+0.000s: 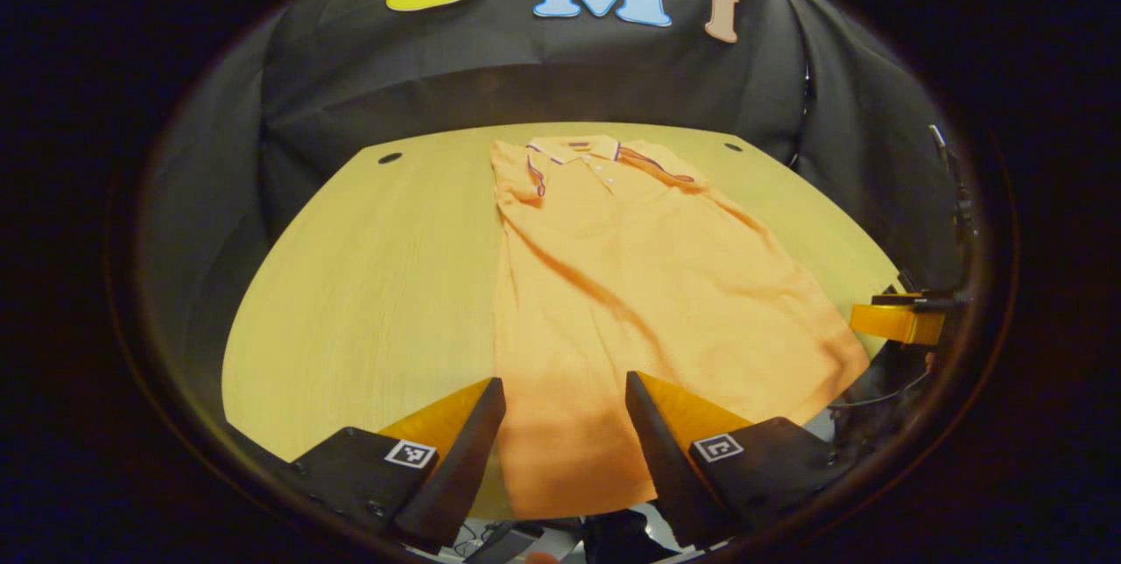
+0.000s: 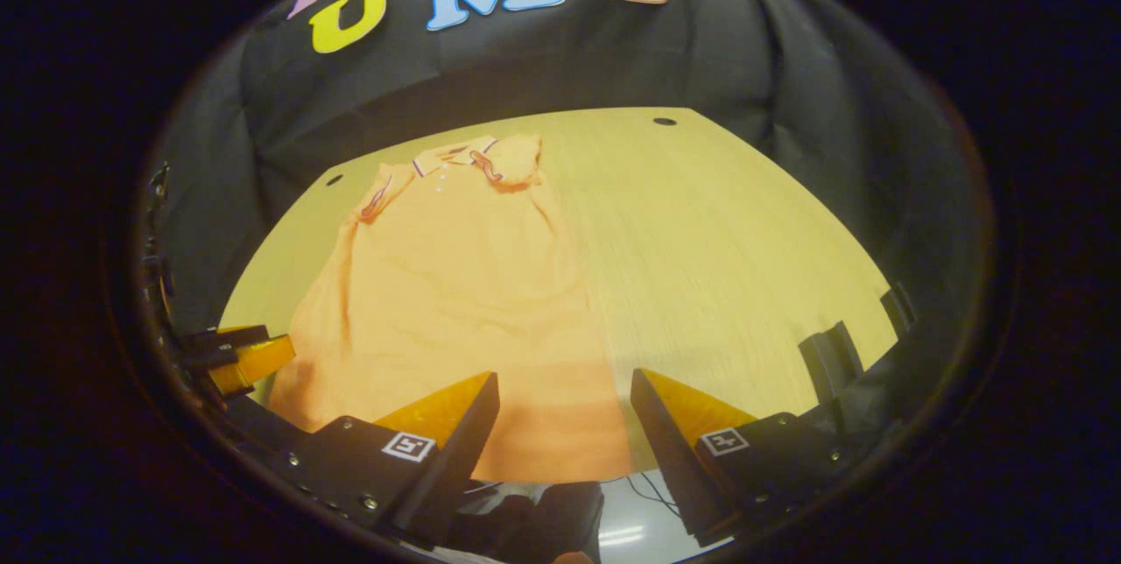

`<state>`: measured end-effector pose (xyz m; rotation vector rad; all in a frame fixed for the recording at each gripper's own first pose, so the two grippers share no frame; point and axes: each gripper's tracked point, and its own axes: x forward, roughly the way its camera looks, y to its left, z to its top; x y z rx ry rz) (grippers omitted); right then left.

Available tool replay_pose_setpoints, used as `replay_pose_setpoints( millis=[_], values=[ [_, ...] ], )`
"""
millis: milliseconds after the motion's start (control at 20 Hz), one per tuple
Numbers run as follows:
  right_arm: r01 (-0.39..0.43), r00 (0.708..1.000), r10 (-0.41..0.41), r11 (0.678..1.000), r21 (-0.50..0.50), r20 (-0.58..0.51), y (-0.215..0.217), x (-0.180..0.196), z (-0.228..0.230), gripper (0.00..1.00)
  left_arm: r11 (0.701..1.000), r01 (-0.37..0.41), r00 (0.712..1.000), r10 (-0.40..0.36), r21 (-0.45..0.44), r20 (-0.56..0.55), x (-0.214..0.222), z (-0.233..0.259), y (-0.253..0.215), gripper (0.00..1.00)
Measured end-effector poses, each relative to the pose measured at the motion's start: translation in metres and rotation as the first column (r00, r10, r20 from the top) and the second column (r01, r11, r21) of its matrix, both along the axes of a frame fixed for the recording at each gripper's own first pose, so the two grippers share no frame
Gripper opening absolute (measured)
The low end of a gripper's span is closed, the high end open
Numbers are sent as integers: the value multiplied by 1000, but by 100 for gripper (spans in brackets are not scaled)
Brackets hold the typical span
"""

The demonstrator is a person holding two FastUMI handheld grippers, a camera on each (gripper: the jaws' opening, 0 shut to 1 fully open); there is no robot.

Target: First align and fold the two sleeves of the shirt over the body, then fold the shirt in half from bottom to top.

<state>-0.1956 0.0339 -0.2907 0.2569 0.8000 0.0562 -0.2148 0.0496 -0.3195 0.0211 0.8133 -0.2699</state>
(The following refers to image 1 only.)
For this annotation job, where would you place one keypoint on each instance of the black backdrop cloth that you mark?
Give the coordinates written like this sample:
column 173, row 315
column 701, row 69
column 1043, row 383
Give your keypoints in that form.
column 525, row 74

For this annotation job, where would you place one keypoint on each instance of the orange T-shirt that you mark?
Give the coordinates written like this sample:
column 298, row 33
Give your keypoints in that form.
column 631, row 284

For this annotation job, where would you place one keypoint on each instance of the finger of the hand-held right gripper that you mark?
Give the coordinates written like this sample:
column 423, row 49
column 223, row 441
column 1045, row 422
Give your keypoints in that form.
column 893, row 323
column 928, row 301

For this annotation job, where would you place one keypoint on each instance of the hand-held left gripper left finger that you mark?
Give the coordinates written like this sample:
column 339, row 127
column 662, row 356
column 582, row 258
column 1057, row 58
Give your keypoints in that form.
column 460, row 476

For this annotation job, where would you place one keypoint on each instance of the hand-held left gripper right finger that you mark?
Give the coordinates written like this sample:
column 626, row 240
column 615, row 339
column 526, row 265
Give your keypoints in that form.
column 666, row 468

